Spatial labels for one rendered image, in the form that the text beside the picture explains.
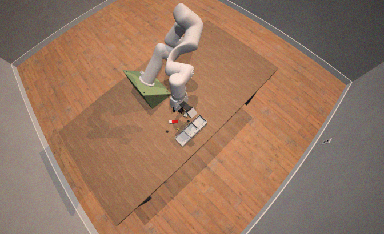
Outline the white rack of bins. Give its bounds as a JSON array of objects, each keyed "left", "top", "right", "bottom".
[{"left": 175, "top": 115, "right": 207, "bottom": 146}]

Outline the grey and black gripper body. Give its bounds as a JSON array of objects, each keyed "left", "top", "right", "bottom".
[{"left": 170, "top": 93, "right": 188, "bottom": 111}]

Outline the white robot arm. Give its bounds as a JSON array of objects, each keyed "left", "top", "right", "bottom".
[{"left": 139, "top": 3, "right": 203, "bottom": 100}]

